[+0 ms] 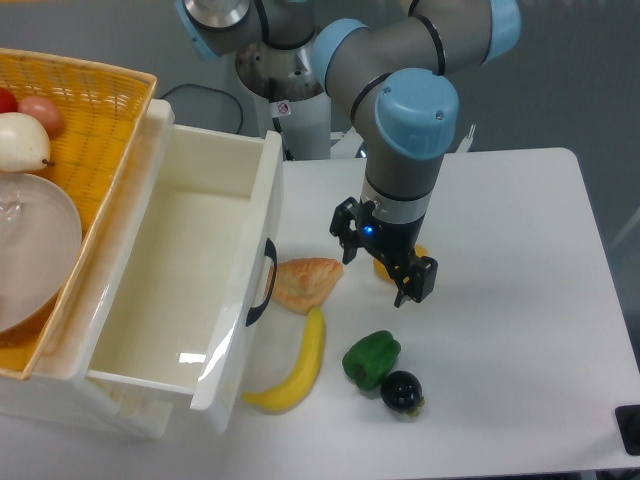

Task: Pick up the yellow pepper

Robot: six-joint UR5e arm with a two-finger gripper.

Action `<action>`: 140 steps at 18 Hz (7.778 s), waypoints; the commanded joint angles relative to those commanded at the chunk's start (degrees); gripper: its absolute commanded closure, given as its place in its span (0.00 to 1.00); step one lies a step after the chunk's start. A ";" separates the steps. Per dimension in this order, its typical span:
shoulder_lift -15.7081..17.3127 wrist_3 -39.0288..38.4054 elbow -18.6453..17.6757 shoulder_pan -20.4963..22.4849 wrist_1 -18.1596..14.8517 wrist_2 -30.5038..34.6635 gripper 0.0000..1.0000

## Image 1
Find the white drawer cabinet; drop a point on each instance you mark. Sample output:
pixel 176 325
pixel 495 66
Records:
pixel 75 380

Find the red tomato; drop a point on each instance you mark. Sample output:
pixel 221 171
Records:
pixel 8 102

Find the yellow woven basket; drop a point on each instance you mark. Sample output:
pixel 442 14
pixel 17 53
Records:
pixel 103 107

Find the triangular pastry bread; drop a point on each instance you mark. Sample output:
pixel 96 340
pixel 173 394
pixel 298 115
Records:
pixel 303 283

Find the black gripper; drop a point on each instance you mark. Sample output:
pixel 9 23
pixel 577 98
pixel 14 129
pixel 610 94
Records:
pixel 355 227

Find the black device at table edge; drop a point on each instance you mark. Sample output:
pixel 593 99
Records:
pixel 628 421

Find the beige round plate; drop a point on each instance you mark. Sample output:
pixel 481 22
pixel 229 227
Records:
pixel 41 237

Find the green bell pepper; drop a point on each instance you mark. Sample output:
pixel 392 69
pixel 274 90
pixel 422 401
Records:
pixel 371 359

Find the yellow banana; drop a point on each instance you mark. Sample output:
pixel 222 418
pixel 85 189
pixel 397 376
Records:
pixel 297 385

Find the black drawer handle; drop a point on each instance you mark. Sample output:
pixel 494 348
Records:
pixel 266 283

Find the white pear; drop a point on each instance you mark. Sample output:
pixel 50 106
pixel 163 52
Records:
pixel 25 144

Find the white plastic drawer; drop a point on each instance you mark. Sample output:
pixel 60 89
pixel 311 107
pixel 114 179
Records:
pixel 195 271

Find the dark purple mangosteen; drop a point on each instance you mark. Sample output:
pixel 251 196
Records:
pixel 402 392

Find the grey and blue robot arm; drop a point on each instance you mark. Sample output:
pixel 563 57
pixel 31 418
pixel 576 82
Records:
pixel 391 83

